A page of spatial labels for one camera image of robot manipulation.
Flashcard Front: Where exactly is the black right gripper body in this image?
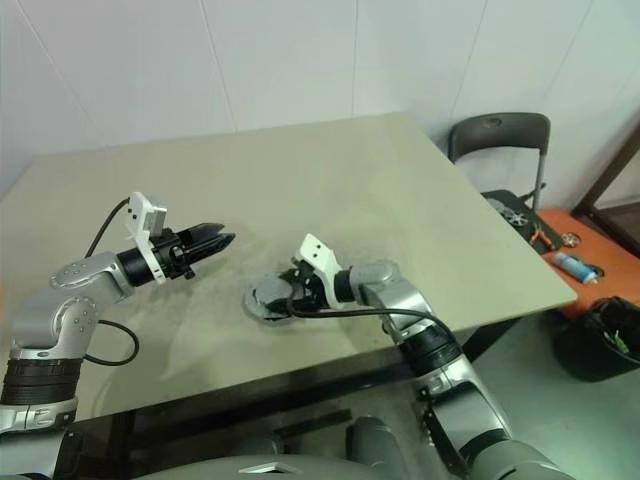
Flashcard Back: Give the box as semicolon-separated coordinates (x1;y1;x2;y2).
288;266;327;315

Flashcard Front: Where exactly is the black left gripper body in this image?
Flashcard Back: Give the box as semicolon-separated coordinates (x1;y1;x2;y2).
148;227;198;282

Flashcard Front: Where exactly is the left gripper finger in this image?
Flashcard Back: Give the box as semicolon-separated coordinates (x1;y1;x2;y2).
192;232;238;266
189;220;227;245

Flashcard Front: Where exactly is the grey round motor lid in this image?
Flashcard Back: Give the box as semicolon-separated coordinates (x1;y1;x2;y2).
243;276;301;321

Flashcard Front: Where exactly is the dark grey rounded shape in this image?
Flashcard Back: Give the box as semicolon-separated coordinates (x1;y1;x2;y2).
345;415;417;480

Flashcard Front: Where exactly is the dark grey folding chair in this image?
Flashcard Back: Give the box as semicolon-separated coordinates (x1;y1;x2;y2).
446;111;552;254

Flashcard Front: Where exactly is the blue and white bottle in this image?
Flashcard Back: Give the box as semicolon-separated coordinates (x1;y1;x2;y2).
551;250;602;285

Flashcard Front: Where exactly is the black waste bin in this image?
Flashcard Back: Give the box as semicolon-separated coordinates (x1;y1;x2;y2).
551;295;640;384

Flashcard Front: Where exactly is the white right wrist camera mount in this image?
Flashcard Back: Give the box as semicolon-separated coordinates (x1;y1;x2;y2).
292;232;354;307

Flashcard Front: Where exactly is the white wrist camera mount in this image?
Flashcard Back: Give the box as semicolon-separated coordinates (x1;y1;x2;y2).
292;232;354;307
124;190;169;287

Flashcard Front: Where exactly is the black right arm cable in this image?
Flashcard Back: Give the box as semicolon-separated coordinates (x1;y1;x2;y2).
288;306;454;347

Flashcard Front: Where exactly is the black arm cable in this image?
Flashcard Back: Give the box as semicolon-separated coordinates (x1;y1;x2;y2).
82;198;140;368
288;306;454;347

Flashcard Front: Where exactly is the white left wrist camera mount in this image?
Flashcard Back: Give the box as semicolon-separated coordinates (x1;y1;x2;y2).
124;190;169;287

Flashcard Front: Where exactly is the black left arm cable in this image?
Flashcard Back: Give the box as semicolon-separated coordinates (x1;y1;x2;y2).
82;198;140;368

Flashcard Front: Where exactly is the black metal rack frame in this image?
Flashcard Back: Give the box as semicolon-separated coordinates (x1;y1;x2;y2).
569;118;640;252

